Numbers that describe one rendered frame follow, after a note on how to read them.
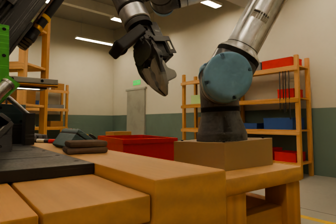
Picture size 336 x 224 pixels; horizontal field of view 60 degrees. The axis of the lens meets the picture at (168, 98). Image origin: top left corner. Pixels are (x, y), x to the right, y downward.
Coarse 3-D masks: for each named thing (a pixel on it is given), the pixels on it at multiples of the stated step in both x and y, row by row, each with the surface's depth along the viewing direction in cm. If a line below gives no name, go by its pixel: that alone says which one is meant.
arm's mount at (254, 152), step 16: (176, 144) 91; (192, 144) 85; (208, 144) 80; (224, 144) 75; (240, 144) 79; (256, 144) 83; (176, 160) 90; (192, 160) 85; (208, 160) 79; (224, 160) 75; (240, 160) 79; (256, 160) 83; (272, 160) 87
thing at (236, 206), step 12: (276, 192) 82; (288, 192) 80; (228, 204) 65; (240, 204) 68; (252, 204) 89; (264, 204) 81; (276, 204) 81; (288, 204) 79; (228, 216) 65; (240, 216) 67; (252, 216) 72; (264, 216) 75; (276, 216) 78; (288, 216) 79
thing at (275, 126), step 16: (272, 64) 560; (288, 64) 536; (304, 64) 553; (192, 80) 718; (288, 80) 527; (192, 96) 719; (288, 96) 533; (240, 112) 657; (192, 128) 709; (256, 128) 583; (272, 128) 553; (288, 128) 528; (288, 160) 527; (304, 160) 541
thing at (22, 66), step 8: (48, 24) 370; (48, 32) 369; (48, 40) 369; (48, 48) 369; (24, 56) 321; (48, 56) 369; (16, 64) 316; (24, 64) 321; (32, 64) 337; (48, 64) 368; (24, 72) 321; (48, 72) 368; (16, 96) 328; (24, 96) 320; (32, 96) 356; (40, 96) 360; (32, 104) 336; (40, 104) 359; (40, 112) 358; (40, 120) 357; (40, 128) 356
